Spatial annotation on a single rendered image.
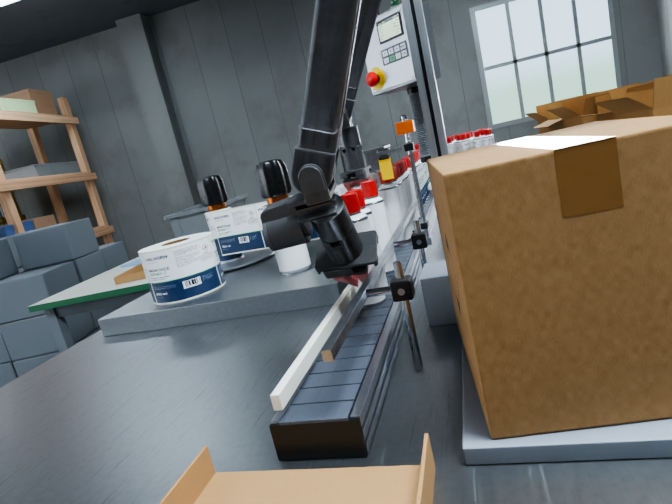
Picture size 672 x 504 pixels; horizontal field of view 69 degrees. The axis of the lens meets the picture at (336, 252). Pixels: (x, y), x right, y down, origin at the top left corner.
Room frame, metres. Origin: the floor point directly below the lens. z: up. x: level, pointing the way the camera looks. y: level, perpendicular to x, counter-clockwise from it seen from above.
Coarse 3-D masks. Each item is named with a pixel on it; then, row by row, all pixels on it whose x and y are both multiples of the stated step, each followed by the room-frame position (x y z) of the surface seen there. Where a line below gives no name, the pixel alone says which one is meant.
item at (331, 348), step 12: (408, 216) 1.24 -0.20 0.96; (396, 228) 1.10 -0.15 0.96; (396, 240) 1.00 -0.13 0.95; (384, 252) 0.88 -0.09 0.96; (384, 264) 0.84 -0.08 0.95; (372, 276) 0.74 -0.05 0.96; (360, 288) 0.69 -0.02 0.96; (372, 288) 0.72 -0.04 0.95; (360, 300) 0.64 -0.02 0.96; (348, 312) 0.59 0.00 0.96; (348, 324) 0.56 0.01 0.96; (336, 336) 0.52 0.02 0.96; (324, 348) 0.49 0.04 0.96; (336, 348) 0.50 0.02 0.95; (324, 360) 0.49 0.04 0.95
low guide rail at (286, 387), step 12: (348, 288) 0.87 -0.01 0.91; (348, 300) 0.84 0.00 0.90; (336, 312) 0.76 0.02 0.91; (324, 324) 0.70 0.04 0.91; (312, 336) 0.66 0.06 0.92; (324, 336) 0.68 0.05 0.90; (312, 348) 0.63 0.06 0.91; (300, 360) 0.59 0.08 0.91; (312, 360) 0.62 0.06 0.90; (288, 372) 0.56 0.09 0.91; (300, 372) 0.57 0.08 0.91; (288, 384) 0.54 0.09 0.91; (276, 396) 0.51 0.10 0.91; (288, 396) 0.53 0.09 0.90; (276, 408) 0.51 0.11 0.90
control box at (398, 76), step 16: (384, 16) 1.32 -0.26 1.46; (432, 32) 1.33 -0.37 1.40; (368, 48) 1.38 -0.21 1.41; (384, 48) 1.34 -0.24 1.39; (432, 48) 1.32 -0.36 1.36; (368, 64) 1.39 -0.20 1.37; (400, 64) 1.31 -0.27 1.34; (384, 80) 1.36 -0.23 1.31; (400, 80) 1.31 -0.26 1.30; (416, 80) 1.28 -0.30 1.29
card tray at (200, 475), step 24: (432, 456) 0.44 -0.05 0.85; (192, 480) 0.48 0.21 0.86; (216, 480) 0.50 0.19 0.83; (240, 480) 0.49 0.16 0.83; (264, 480) 0.48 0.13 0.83; (288, 480) 0.47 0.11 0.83; (312, 480) 0.46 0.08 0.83; (336, 480) 0.45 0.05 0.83; (360, 480) 0.44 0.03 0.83; (384, 480) 0.43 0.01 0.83; (408, 480) 0.43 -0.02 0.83; (432, 480) 0.41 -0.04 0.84
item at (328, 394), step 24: (360, 312) 0.82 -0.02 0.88; (384, 312) 0.79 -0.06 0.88; (360, 336) 0.71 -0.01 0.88; (336, 360) 0.64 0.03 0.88; (360, 360) 0.63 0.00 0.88; (312, 384) 0.59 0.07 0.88; (336, 384) 0.57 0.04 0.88; (360, 384) 0.56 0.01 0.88; (288, 408) 0.54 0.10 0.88; (312, 408) 0.53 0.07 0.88; (336, 408) 0.51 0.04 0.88
